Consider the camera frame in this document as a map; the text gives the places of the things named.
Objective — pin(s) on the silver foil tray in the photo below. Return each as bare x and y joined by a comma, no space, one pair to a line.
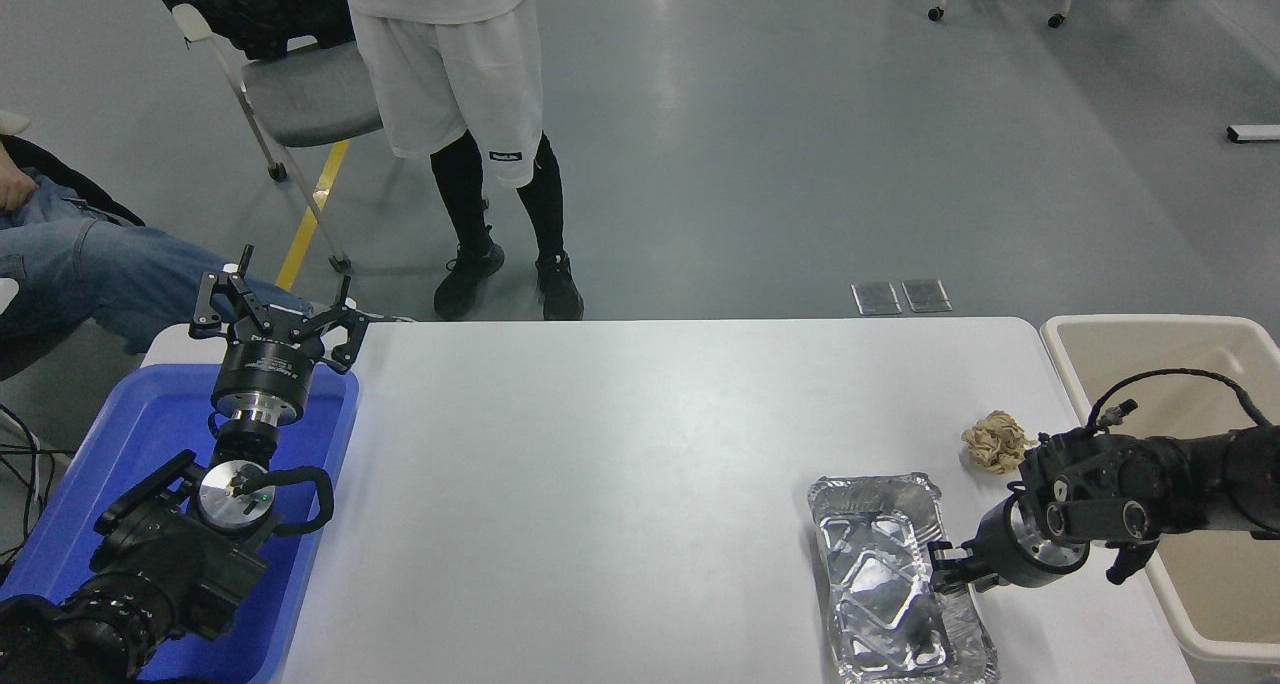
880,604

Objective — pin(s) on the large pale bin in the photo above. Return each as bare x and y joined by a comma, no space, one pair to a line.
1150,354

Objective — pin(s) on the blue plastic tray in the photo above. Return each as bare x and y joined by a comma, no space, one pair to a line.
130,434

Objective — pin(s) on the white side table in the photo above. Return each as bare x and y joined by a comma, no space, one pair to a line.
170,349

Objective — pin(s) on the metal floor plate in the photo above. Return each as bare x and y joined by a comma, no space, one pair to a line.
876,298
926,296

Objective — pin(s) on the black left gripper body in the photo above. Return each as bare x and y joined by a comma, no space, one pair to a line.
265,364

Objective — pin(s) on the standing person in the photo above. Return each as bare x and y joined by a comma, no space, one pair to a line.
450,74

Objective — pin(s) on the crumpled tan paper ball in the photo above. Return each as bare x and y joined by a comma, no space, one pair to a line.
995,442

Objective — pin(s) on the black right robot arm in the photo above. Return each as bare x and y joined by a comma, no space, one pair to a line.
1180,474

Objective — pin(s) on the black jacket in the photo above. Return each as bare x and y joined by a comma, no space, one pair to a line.
240,4

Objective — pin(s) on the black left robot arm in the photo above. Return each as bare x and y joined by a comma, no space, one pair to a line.
170,564

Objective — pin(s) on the white floor base bar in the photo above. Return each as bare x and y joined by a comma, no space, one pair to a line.
1255,134

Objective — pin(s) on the grey chair with white frame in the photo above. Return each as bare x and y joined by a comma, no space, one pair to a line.
300,99

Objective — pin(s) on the seated person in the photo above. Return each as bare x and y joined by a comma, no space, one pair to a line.
100,274

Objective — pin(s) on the person's hand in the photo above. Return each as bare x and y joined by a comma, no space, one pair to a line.
14,186

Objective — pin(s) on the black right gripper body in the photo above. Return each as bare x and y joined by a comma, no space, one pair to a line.
995,559

